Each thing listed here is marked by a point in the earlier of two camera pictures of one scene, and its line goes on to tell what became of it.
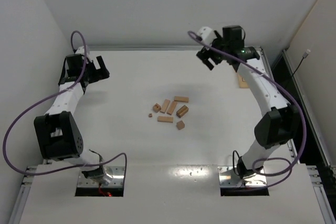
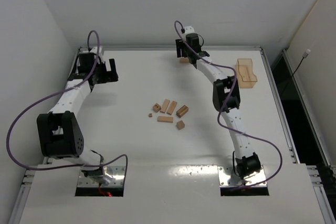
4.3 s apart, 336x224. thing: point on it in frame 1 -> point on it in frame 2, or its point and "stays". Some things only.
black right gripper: [210, 53] -> [182, 48]
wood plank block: [165, 105] stays
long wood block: [182, 99] -> [184, 61]
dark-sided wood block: [182, 111] stays
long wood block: [165, 119] stays
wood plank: [171, 107] stays
